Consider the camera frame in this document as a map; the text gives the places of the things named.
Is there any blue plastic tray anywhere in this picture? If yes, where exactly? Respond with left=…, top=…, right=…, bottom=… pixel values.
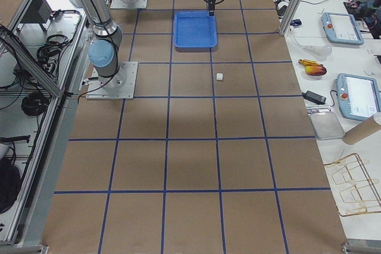
left=173, top=11, right=218, bottom=49

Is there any cardboard tube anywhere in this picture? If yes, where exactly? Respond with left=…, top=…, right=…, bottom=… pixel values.
left=342, top=112, right=380, bottom=145

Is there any small white block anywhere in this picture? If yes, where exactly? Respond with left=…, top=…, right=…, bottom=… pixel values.
left=216, top=73, right=224, bottom=81

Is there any orange handled tool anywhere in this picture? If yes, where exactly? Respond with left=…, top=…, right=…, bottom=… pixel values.
left=298, top=59, right=319, bottom=67

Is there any lower teach pendant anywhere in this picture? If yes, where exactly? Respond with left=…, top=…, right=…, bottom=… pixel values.
left=336, top=73, right=380, bottom=121

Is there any red yellow mango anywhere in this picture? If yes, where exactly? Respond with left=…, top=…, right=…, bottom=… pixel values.
left=304, top=64, right=327, bottom=76

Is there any teach pendant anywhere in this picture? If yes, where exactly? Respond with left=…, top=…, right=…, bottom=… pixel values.
left=336, top=73, right=380, bottom=121
left=321, top=12, right=364, bottom=45

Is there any black power adapter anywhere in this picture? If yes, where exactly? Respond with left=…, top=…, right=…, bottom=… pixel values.
left=302, top=90, right=326, bottom=105

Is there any coiled black cable bundle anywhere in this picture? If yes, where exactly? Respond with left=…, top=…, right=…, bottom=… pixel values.
left=21, top=90, right=50, bottom=117

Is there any gold wire rack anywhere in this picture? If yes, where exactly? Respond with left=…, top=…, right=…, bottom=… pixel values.
left=324, top=153, right=380, bottom=217

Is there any upper teach pendant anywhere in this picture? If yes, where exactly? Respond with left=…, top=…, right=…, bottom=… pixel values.
left=321, top=12, right=364, bottom=45

